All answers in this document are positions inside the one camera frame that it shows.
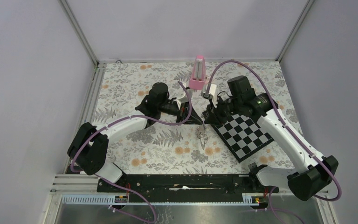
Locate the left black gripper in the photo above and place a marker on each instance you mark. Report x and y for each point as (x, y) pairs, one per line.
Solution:
(183, 114)

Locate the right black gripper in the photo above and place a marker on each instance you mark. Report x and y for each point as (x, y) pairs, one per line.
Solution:
(215, 116)

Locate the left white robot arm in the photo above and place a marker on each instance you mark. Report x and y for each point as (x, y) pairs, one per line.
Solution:
(88, 150)

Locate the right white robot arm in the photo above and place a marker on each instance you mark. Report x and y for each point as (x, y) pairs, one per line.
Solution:
(312, 170)

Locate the black white chessboard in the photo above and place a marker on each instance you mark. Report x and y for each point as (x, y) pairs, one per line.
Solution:
(242, 136)

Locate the pink metronome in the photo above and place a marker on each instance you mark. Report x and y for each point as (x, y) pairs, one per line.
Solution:
(198, 74)

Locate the floral patterned table mat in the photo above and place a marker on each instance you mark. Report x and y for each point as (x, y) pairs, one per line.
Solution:
(166, 149)

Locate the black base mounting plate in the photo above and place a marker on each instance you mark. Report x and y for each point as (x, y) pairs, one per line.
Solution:
(227, 188)

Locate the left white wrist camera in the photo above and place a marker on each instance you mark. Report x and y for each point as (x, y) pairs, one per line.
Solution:
(187, 95)

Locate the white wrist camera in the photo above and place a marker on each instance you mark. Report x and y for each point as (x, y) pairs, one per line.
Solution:
(187, 95)
(209, 91)

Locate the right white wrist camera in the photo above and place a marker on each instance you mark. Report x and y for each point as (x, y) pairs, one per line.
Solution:
(209, 91)

